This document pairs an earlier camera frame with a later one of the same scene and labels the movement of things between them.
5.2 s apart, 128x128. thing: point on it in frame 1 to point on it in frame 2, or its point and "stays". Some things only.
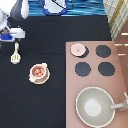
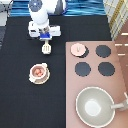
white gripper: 9,33 to 45,31
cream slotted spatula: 16,57 to 46,48
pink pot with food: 39,73 stays
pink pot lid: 78,49 stays
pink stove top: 94,64 stays
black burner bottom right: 106,68 stays
